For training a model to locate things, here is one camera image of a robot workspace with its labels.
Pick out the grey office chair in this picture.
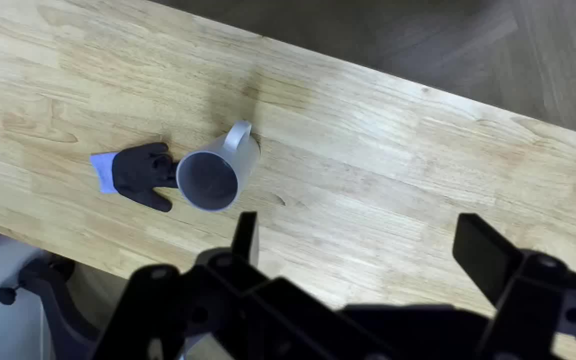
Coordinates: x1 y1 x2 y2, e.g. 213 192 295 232
0 221 130 360

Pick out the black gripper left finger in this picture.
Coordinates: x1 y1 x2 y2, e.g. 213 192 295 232
89 209 383 360

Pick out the black work glove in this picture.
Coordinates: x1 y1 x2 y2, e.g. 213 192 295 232
88 139 179 213

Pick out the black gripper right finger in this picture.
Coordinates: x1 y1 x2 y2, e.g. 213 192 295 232
451 211 576 360

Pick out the grey ceramic mug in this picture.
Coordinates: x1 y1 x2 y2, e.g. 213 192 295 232
174 119 262 213

